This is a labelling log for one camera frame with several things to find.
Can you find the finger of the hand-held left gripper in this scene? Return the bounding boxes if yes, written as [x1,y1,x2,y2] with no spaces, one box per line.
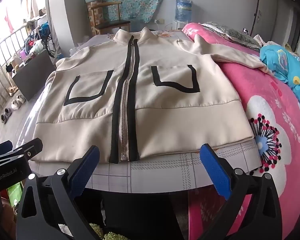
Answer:
[0,138,43,168]
[0,141,13,157]

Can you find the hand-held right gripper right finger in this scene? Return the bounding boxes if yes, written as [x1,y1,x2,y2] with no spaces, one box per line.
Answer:
[199,144,283,240]

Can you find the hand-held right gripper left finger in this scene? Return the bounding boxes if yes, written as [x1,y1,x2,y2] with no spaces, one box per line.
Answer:
[16,145,108,240]

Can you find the beige zip jacket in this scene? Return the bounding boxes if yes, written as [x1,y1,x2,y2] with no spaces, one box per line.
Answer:
[32,27,275,164]

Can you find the pile of clothes and bags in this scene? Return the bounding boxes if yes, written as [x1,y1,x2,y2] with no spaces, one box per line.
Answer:
[21,22,56,58]

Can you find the green paper bag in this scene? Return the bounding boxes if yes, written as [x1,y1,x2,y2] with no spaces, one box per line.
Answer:
[7,182,24,208]

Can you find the grey shoes pair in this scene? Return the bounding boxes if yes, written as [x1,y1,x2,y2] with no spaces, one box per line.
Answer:
[0,107,13,124]

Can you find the beige shoes pair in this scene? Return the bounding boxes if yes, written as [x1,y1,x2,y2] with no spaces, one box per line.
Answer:
[11,94,27,110]

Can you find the bed with floral grid sheet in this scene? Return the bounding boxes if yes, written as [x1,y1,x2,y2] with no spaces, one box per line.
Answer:
[15,29,264,193]

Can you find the person's fuzzy green robe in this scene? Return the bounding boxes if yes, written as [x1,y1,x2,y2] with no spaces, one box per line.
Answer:
[89,222,127,240]

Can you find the person's dark pants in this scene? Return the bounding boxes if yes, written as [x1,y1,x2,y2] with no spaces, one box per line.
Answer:
[100,190,190,240]

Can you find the dark grey cabinet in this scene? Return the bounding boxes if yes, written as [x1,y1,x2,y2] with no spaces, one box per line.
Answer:
[12,49,56,102]

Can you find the pink floral blanket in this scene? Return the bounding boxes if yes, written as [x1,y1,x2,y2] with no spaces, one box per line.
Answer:
[181,22,300,240]

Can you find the blue cartoon print cloth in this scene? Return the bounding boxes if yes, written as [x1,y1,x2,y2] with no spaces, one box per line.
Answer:
[259,44,300,105]

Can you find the dark patterned pillow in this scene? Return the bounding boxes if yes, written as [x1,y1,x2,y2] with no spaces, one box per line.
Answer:
[200,22,262,49]

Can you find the wooden chair with dark seat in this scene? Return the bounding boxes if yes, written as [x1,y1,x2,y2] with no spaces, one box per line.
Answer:
[90,1,131,35]

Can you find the white water dispenser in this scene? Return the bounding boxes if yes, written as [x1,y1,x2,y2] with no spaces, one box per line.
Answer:
[172,20,188,30]

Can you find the patterned cardboard box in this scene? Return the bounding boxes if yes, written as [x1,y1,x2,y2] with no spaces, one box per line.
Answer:
[87,2,103,30]

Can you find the blue water bottle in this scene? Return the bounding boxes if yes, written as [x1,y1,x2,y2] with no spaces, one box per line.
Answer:
[175,0,193,22]

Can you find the grey door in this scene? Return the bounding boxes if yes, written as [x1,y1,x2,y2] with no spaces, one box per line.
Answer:
[275,0,300,53]

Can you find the teal floral wall cloth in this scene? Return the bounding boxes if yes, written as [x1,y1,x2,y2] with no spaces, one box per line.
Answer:
[86,0,171,23]

